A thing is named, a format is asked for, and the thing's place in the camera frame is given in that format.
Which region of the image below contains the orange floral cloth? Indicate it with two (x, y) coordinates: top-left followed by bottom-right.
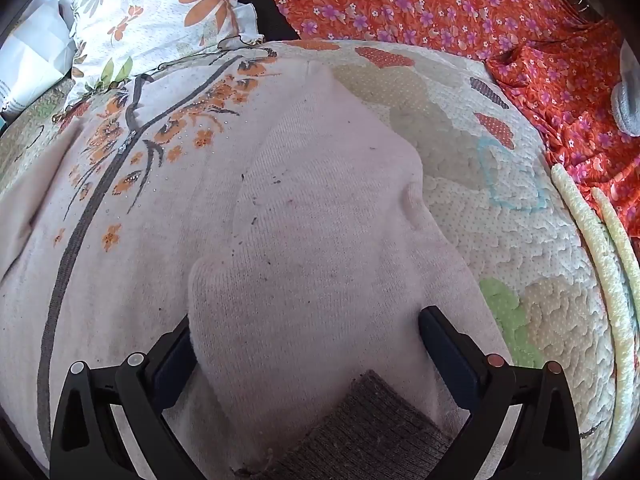
(240, 0), (640, 241)

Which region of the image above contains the dark cloth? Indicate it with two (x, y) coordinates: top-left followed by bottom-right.
(225, 0), (301, 42)

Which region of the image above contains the white floral pillow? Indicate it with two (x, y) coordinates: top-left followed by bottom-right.
(65, 0), (266, 111)

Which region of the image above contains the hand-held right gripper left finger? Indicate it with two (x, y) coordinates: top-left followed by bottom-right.
(50, 312), (201, 480)

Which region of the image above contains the cream textured bedding edge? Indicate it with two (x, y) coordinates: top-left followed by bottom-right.
(551, 162), (640, 461)

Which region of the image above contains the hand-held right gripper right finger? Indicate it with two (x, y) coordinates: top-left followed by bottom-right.
(419, 305), (583, 480)

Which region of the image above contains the quilted heart print blanket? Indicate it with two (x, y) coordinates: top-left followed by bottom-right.
(0, 40), (626, 466)

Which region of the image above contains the pink floral embroidered sweater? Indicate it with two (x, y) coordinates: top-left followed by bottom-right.
(0, 55), (516, 480)

